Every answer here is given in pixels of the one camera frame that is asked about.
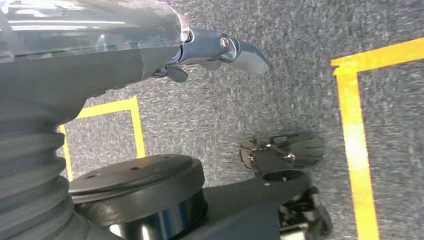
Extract yellow floor tape square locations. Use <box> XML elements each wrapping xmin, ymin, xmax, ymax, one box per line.
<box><xmin>330</xmin><ymin>37</ymin><xmax>424</xmax><ymax>240</ymax></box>
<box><xmin>58</xmin><ymin>96</ymin><xmax>147</xmax><ymax>182</ymax></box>

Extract black caster wheel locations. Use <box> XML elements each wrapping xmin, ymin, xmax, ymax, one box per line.
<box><xmin>239</xmin><ymin>131</ymin><xmax>326</xmax><ymax>176</ymax></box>
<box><xmin>278</xmin><ymin>186</ymin><xmax>334</xmax><ymax>240</ymax></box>

